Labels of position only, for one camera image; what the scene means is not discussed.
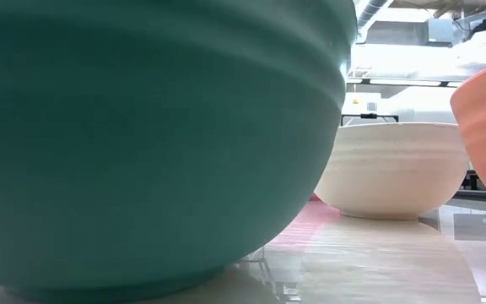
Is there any grey ceiling box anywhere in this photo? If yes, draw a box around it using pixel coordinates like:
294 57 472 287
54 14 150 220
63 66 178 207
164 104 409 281
427 18 456 44

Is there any white cabinet yellow label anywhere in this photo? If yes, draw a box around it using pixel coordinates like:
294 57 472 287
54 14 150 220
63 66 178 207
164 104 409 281
342 91 383 124

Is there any black metal table frame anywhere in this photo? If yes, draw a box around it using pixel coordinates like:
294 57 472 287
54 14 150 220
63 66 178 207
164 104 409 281
456 168 486 202

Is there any silver ceiling duct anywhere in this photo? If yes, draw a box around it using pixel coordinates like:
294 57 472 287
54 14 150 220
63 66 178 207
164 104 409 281
354 0 394 33

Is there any cream bowl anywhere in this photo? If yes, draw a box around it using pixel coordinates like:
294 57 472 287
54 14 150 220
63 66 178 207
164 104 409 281
313 122 471 221

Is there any ceiling light strip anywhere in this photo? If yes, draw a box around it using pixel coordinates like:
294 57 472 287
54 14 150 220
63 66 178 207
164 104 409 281
346 77 466 89

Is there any green bowl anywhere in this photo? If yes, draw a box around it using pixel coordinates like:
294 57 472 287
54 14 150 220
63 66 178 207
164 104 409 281
0 0 359 304

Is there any white glossy table sheet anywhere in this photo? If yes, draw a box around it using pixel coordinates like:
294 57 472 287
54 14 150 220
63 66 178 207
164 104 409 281
0 198 486 304

